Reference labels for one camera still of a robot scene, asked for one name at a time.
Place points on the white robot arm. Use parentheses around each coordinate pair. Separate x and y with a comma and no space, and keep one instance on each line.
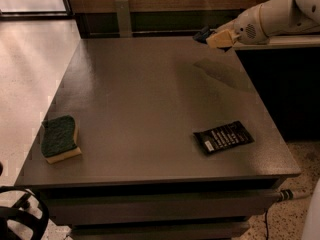
(280,17)

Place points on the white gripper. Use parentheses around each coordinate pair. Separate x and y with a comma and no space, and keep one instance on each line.
(247,29)

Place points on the black office chair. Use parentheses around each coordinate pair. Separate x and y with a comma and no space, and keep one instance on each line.
(18,213)

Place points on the left metal wall bracket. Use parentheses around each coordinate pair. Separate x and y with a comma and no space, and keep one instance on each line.
(123,18)

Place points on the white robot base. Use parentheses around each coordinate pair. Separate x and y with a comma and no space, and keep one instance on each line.
(311,230)

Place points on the dark rxbar blueberry wrapper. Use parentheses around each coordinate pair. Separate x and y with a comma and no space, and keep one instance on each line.
(203,34)

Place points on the black snack bar wrapper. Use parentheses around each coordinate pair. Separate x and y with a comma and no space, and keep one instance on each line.
(223,137)

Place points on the green and yellow sponge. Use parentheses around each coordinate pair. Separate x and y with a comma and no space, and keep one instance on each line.
(60,139)

